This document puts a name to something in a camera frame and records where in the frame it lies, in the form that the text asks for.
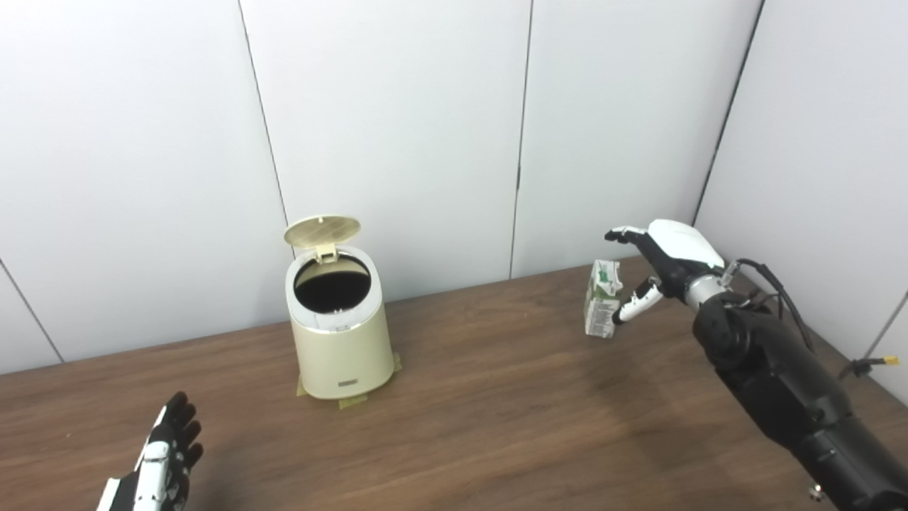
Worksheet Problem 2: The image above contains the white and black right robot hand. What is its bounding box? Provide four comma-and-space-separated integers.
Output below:
604, 219, 726, 326

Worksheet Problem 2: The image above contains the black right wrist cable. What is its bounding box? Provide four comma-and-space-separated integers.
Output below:
722, 258, 816, 353

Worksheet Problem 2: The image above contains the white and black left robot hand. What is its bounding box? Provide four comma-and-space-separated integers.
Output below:
97, 392, 204, 511

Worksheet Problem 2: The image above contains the cream-colored round bin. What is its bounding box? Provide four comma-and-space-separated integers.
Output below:
284, 245, 395, 400

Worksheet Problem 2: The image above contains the cream round bin lid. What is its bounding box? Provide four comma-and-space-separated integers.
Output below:
284, 216, 361, 265

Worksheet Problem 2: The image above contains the black connector with yellow tag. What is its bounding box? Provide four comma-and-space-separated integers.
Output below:
837, 355, 902, 381

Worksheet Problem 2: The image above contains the green and white milk carton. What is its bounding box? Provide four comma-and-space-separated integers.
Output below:
584, 259, 624, 339

